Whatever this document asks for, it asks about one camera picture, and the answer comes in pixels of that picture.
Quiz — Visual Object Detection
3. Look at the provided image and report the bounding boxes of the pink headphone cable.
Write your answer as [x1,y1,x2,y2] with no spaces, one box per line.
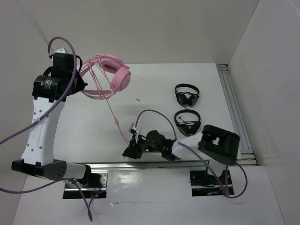
[89,60,132,145]

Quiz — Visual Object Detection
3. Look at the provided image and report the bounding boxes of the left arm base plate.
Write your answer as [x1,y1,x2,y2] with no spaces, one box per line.
[62,170,108,199]

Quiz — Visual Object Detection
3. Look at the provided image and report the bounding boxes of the black headphones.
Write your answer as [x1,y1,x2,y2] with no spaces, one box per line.
[174,83,200,108]
[174,109,201,137]

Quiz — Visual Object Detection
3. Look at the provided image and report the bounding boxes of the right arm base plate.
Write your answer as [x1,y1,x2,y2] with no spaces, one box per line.
[189,170,223,197]

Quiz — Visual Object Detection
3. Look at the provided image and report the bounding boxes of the lower black headphones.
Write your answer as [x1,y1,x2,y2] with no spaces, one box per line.
[174,109,201,137]

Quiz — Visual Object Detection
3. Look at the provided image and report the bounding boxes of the aluminium rail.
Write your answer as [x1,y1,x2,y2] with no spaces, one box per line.
[216,65,255,159]
[70,159,255,174]

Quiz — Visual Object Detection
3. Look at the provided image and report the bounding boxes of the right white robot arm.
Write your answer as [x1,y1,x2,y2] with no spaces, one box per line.
[122,125,240,184]

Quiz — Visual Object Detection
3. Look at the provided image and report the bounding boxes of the upper black headphones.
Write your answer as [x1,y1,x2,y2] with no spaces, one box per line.
[174,83,200,108]

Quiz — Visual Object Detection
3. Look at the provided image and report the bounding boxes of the aluminium rail front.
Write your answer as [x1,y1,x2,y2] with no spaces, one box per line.
[70,159,255,174]

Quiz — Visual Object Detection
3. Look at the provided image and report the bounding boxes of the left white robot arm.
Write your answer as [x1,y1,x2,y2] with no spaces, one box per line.
[11,52,93,187]

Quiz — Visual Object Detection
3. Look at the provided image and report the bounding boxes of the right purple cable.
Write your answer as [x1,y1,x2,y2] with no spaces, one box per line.
[135,109,248,199]

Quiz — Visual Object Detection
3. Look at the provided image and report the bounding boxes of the pink headphones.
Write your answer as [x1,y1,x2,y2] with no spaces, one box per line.
[80,53,131,100]

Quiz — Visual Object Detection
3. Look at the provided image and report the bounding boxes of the purple cable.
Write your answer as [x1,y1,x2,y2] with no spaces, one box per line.
[0,36,94,222]
[135,109,248,199]

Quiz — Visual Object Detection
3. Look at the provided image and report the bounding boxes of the aluminium rail right side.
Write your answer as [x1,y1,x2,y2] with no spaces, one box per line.
[216,65,255,159]

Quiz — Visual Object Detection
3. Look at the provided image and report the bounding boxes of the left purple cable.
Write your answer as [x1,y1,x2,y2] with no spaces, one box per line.
[0,36,94,222]

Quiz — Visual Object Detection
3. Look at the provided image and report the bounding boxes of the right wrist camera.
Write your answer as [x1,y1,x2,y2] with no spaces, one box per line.
[128,123,141,135]

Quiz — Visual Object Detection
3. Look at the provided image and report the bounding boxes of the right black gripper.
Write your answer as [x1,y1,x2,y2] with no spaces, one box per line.
[123,134,163,159]

